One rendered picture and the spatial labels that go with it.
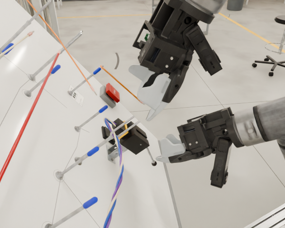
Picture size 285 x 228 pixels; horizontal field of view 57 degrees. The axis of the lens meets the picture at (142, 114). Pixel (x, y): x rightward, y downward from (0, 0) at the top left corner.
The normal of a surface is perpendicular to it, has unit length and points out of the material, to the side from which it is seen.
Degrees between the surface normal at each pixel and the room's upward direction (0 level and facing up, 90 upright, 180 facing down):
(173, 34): 97
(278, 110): 44
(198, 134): 72
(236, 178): 0
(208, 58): 101
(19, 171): 52
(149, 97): 83
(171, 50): 97
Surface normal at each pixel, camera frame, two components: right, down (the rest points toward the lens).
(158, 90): 0.33, 0.40
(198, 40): 0.18, 0.69
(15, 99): 0.78, -0.56
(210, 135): -0.47, 0.20
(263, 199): 0.00, -0.84
